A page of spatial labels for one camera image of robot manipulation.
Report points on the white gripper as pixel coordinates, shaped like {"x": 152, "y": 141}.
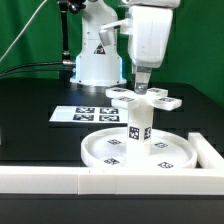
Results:
{"x": 148, "y": 29}

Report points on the white cross table base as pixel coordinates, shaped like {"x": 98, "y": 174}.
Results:
{"x": 154, "y": 97}

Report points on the white round table top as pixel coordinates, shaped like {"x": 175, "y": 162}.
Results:
{"x": 110, "y": 148}

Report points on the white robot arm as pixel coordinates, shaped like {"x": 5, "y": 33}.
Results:
{"x": 99, "y": 66}

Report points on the white marker sheet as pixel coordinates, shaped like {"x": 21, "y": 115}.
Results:
{"x": 84, "y": 114}

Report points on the white obstacle fence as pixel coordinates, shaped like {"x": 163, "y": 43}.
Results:
{"x": 207, "y": 179}

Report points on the black camera stand pole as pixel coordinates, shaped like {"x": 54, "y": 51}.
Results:
{"x": 74, "y": 6}

